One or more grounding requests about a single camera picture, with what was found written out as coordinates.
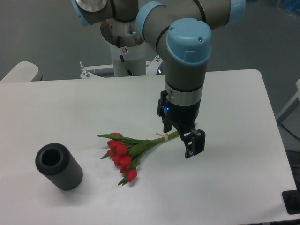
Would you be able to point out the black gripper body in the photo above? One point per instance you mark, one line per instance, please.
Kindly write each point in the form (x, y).
(182, 117)

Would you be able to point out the black table cable grommet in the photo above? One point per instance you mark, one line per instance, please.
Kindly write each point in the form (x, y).
(292, 201)

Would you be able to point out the beige chair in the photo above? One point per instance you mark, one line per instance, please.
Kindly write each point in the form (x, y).
(23, 72)

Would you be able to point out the black ribbed cylindrical vase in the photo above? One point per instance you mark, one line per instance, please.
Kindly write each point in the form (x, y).
(58, 165)

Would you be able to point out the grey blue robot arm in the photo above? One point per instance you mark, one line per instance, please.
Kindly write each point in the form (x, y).
(181, 36)

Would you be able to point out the red tulip bouquet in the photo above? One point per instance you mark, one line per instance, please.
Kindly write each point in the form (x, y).
(127, 153)

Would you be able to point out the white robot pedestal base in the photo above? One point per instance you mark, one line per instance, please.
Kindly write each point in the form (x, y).
(128, 53)

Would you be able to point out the white furniture frame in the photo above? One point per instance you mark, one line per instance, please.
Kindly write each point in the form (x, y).
(290, 106)

